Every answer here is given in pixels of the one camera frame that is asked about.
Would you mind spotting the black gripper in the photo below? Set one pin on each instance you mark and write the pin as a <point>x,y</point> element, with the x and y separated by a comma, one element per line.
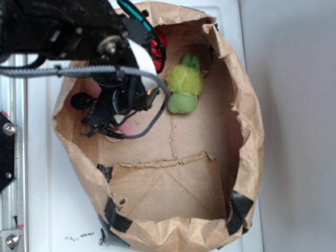
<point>110,110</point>

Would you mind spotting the pink plush bunny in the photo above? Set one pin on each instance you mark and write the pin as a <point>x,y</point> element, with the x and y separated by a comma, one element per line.
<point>95,90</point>

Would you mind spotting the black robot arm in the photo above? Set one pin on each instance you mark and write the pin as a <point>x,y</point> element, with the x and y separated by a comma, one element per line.
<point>122,53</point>

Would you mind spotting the red crumpled paper ball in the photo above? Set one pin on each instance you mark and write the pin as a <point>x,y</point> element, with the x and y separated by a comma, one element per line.
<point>158,49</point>

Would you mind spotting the green plush toy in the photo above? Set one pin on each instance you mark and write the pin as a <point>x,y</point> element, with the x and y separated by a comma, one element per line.
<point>186,83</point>

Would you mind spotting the aluminium extrusion rail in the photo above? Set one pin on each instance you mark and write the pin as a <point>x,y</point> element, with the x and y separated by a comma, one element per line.
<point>14,209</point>

